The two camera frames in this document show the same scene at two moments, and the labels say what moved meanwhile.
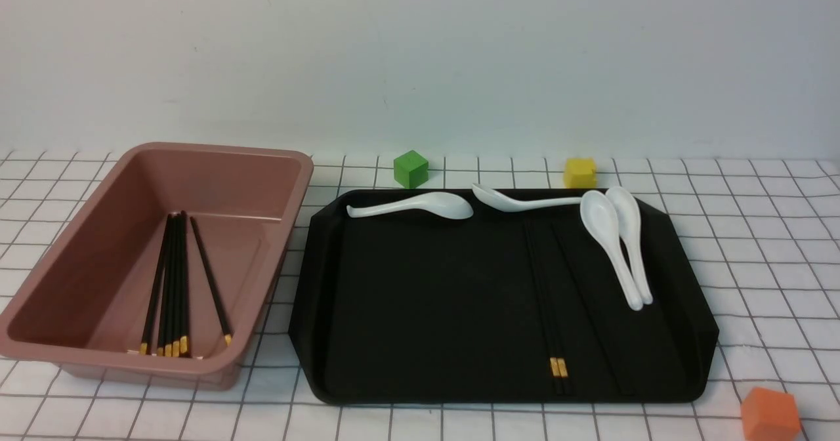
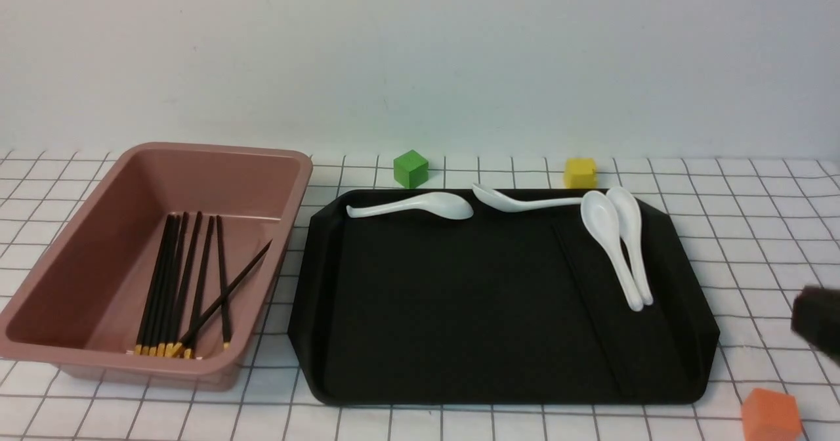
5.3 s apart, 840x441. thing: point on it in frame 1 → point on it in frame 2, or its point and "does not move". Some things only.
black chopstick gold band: (551, 344) → (204, 268)
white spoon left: (443, 205) does not move
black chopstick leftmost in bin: (155, 289) does not move
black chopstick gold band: (562, 353) → (180, 346)
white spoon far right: (628, 210) does not move
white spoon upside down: (501, 201) does not move
